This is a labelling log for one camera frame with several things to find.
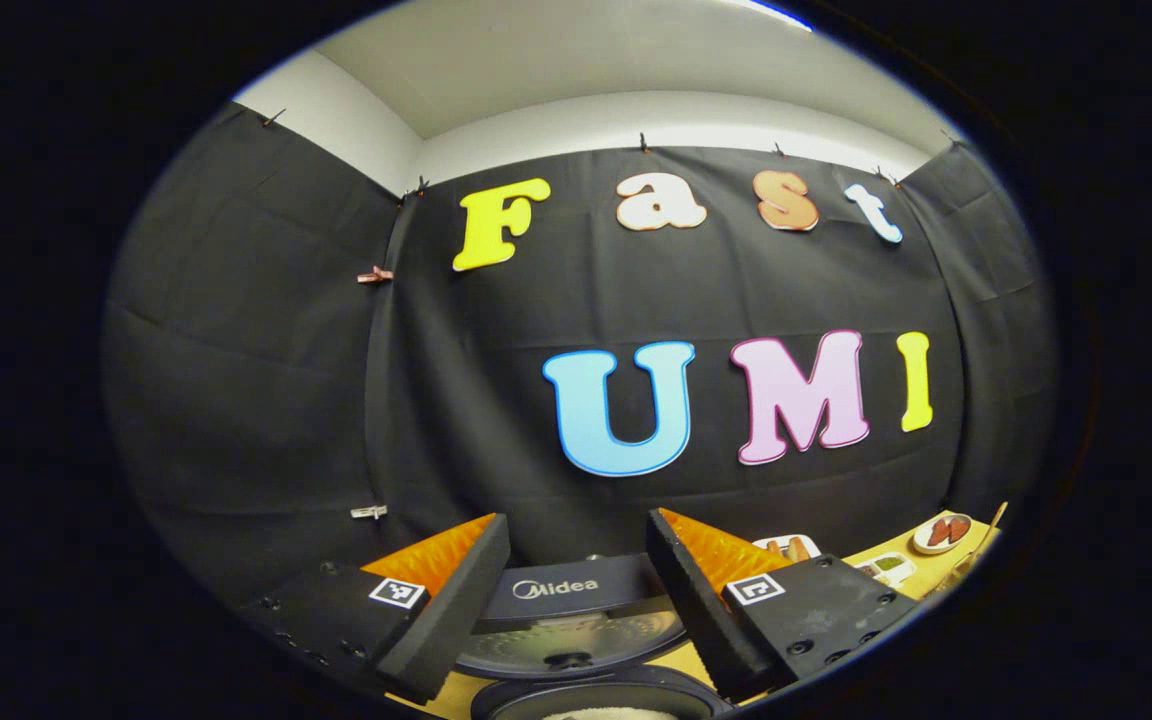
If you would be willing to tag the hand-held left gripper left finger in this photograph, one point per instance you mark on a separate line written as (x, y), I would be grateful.
(451, 620)

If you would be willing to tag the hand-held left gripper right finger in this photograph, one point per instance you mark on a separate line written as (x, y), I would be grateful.
(696, 610)

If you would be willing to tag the dark rice cooker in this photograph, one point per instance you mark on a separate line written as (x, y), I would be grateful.
(576, 610)

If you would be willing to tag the white rice portion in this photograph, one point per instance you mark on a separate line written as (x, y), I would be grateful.
(596, 715)

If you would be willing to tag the wooden spoon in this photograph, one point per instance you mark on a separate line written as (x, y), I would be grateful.
(994, 525)

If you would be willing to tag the toasted bread slice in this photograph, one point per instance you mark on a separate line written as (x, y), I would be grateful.
(797, 548)
(776, 547)

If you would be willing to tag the white toaster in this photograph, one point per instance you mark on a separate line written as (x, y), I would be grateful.
(814, 548)

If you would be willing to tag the white clip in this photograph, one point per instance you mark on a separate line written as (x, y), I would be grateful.
(369, 512)

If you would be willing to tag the pile of green beans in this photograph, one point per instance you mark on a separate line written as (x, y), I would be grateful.
(890, 564)

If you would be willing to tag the white divided dish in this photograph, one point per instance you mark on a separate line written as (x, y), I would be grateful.
(898, 578)

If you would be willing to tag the round white plate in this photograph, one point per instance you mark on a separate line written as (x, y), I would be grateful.
(921, 545)

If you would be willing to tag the red meat piece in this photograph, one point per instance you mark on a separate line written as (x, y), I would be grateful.
(938, 532)
(958, 526)

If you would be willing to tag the black backdrop cloth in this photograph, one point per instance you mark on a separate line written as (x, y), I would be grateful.
(256, 400)

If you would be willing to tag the pink clip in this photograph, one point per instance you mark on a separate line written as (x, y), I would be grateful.
(375, 275)

